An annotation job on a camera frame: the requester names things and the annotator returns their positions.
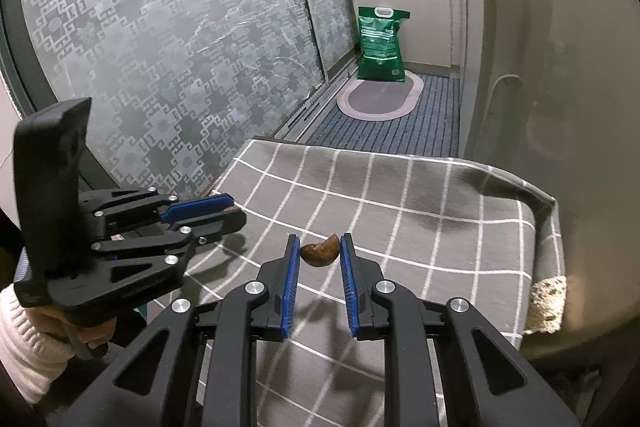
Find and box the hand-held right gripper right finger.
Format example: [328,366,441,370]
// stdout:
[339,232,583,427]

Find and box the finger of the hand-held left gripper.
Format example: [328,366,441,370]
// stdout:
[91,212,247,286]
[79,187,235,229]

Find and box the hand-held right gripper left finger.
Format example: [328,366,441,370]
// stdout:
[65,233,302,427]

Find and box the brown nut shell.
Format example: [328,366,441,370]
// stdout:
[299,234,342,269]

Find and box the person's left forearm white sleeve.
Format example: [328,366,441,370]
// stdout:
[0,284,76,408]

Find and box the person's left hand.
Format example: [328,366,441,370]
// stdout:
[25,304,119,361]

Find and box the grey checked tablecloth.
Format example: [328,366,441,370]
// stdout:
[145,138,567,427]

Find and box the wide patterned glass sliding door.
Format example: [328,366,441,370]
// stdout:
[0,0,329,210]

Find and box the striped dark floor mat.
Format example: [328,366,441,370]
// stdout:
[302,74,462,158]

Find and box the oval pink rug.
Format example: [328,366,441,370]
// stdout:
[336,73,425,122]

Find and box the beige foam pad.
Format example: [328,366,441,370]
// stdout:
[522,276,568,336]

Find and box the green rice bag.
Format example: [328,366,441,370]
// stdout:
[356,6,412,83]

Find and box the tall white cabinet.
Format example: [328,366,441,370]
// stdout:
[450,0,532,158]

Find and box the white curved appliance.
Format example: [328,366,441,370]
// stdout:
[520,0,640,358]

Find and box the white cable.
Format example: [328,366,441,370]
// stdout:
[487,73,524,108]

